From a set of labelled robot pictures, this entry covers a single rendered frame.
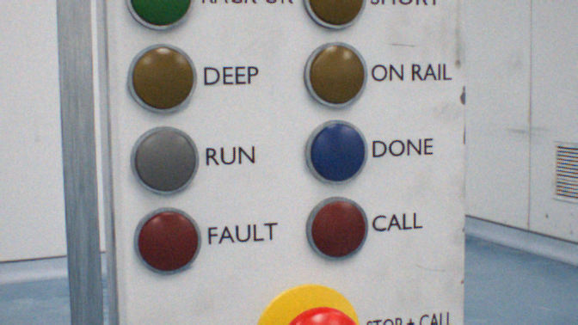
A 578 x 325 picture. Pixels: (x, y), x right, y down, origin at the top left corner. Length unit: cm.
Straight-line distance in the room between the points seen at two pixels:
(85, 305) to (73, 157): 27
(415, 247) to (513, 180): 434
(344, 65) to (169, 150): 9
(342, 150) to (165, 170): 8
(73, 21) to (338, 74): 117
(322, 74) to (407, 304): 12
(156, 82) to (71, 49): 117
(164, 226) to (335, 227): 8
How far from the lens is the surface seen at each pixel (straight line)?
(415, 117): 41
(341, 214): 39
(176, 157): 37
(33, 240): 422
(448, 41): 42
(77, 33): 153
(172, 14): 37
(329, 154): 39
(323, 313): 38
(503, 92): 479
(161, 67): 37
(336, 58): 39
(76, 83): 153
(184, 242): 37
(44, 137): 416
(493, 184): 490
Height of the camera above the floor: 100
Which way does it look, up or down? 6 degrees down
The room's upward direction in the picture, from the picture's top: 1 degrees counter-clockwise
